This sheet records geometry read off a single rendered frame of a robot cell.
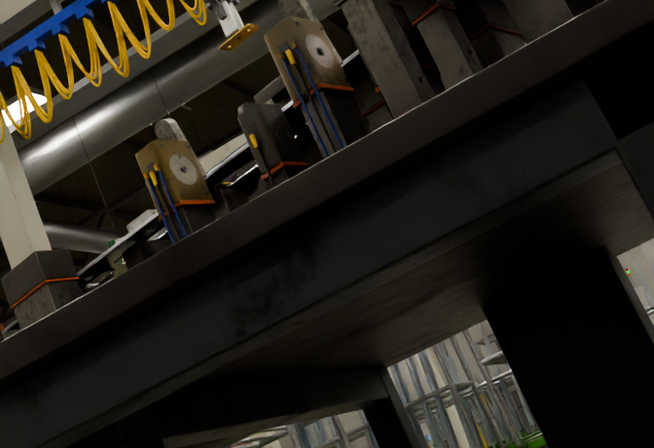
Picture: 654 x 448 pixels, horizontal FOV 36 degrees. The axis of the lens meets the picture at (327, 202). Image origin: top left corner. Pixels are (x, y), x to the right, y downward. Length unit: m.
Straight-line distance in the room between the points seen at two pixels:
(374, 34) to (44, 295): 0.96
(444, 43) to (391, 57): 0.19
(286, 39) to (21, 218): 8.57
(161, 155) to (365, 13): 0.58
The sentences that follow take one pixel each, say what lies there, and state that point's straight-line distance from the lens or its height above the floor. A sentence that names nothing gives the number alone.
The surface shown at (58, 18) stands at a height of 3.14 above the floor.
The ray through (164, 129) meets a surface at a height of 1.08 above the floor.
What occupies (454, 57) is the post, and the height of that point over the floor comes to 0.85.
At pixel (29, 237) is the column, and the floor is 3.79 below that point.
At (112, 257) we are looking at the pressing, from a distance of 2.05.
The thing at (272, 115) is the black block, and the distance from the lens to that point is 1.59.
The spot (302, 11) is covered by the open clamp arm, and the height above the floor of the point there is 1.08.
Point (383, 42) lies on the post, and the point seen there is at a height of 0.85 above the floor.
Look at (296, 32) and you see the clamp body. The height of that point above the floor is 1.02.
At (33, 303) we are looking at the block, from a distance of 1.97.
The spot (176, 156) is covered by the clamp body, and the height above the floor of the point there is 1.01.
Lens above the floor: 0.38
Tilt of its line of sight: 16 degrees up
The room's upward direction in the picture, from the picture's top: 24 degrees counter-clockwise
